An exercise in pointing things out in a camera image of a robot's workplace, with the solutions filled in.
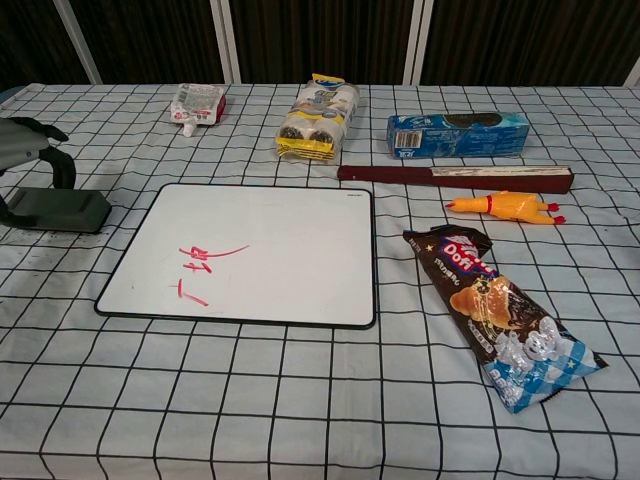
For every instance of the black grey left robot hand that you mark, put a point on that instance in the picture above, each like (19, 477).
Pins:
(25, 145)

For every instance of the grey board eraser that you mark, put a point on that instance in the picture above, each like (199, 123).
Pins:
(75, 212)

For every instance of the white drink pouch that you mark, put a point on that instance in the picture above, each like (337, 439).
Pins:
(197, 102)

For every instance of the white board with black rim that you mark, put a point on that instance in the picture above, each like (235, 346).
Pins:
(260, 240)

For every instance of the yellow pack of round cakes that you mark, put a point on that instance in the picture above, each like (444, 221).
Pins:
(315, 125)

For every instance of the light blue checkered tablecloth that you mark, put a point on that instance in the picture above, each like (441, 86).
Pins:
(250, 400)

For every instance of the dark red folded fan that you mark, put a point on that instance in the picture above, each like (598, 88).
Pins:
(400, 175)

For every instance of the blue sandwich cookie box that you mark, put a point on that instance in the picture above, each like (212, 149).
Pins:
(450, 137)

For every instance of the yellow rubber chicken toy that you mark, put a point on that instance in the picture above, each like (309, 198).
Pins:
(510, 206)

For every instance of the brown chocolate bread snack bag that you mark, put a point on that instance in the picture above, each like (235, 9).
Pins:
(490, 310)

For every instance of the black partition panel white frame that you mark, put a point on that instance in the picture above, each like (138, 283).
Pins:
(320, 40)
(30, 40)
(150, 40)

